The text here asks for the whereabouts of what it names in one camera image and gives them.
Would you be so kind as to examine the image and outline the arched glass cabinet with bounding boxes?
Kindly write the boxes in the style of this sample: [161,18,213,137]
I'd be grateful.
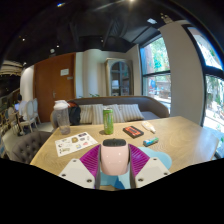
[105,58,134,98]

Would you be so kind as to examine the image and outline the brown curved sofa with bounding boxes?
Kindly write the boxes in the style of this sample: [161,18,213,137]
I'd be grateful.
[49,95,170,126]

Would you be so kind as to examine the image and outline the pink computer mouse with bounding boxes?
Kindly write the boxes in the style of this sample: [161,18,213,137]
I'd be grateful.
[100,138,130,177]

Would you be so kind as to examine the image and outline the ceiling lights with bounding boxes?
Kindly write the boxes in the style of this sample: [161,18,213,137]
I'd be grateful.
[19,2,158,42]

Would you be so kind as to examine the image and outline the white tube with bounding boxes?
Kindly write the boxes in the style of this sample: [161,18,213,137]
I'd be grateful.
[141,120,157,134]

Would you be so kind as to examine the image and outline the clear shaker bottle white lid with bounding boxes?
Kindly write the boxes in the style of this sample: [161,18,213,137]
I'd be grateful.
[53,99,72,136]

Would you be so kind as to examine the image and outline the small teal pack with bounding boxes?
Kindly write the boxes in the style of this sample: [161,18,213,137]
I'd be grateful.
[142,136,160,148]

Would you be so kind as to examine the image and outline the striped cushion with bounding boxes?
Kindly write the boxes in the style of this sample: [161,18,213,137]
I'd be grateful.
[119,103,145,123]
[103,104,126,124]
[79,104,95,125]
[91,103,105,126]

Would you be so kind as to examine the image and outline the white printed sticker sheet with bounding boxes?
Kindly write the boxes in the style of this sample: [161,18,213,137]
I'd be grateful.
[54,131,99,158]

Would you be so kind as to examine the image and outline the black backpack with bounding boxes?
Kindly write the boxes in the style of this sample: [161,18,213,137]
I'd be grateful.
[67,101,82,126]

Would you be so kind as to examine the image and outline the blue cloud-shaped mouse pad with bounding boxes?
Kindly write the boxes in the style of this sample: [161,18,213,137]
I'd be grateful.
[99,146,173,190]

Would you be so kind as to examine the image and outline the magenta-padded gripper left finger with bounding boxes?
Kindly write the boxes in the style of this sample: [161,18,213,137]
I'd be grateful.
[58,143,102,190]

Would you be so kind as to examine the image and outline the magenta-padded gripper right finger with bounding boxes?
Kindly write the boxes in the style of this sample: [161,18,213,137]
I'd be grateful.
[128,143,172,190]

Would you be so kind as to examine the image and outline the green drink can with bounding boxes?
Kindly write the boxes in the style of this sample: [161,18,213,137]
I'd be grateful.
[102,108,115,136]

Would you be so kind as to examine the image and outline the flat black red box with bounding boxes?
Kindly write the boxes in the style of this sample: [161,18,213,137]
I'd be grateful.
[122,125,145,139]

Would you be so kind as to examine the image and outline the grey tufted armchair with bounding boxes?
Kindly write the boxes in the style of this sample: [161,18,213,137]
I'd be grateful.
[11,130,54,164]

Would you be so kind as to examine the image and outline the white chairs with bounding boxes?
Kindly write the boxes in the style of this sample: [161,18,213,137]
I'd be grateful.
[7,97,42,135]

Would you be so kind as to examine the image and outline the brown wooden door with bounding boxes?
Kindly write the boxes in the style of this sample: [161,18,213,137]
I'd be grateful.
[33,52,77,124]

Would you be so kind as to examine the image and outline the black-framed window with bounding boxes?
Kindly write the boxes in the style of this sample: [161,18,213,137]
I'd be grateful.
[139,34,173,114]
[181,24,224,158]

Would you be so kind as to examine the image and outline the person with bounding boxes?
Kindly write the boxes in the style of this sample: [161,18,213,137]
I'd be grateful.
[14,94,28,122]

